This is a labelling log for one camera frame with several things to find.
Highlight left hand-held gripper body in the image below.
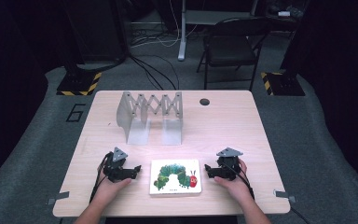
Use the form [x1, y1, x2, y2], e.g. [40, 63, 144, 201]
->
[103, 147, 132, 184]

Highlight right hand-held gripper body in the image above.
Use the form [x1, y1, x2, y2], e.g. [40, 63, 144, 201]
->
[215, 147, 244, 182]

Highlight caterpillar picture book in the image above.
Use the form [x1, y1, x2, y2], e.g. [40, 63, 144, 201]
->
[149, 159, 202, 196]

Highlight grey expandable metal book rack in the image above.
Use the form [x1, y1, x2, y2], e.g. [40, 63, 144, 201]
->
[116, 91, 184, 147]

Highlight person's left hand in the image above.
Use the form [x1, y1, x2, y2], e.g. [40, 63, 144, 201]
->
[97, 176, 133, 203]

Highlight person's right hand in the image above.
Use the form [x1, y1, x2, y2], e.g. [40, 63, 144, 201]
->
[213, 158, 251, 203]

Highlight black striped stand base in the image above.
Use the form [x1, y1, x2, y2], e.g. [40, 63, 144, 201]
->
[56, 69, 103, 97]
[259, 71, 307, 97]

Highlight black folding chair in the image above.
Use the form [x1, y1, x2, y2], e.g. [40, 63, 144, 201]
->
[196, 17, 271, 91]

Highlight white desk leg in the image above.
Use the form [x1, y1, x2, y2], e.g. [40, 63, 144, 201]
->
[177, 0, 187, 62]

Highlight black cabinet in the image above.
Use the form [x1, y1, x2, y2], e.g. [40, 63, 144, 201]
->
[62, 0, 129, 63]

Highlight grey desk top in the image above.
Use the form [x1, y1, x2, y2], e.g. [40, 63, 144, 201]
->
[185, 8, 259, 26]

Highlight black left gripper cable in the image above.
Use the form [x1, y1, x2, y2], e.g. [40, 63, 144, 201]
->
[89, 152, 113, 203]

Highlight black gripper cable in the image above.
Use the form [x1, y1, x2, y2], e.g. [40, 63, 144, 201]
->
[89, 152, 113, 203]
[222, 161, 311, 224]

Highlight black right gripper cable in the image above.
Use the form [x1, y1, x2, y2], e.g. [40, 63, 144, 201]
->
[222, 161, 311, 224]

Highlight grey table edge bracket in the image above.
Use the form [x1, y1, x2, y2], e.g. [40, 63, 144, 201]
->
[273, 189, 297, 203]
[45, 190, 71, 206]

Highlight black floor cables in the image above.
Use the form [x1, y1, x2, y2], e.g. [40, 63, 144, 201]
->
[128, 53, 181, 91]

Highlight white floor cables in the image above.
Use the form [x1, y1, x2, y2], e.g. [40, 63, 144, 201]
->
[130, 0, 200, 49]

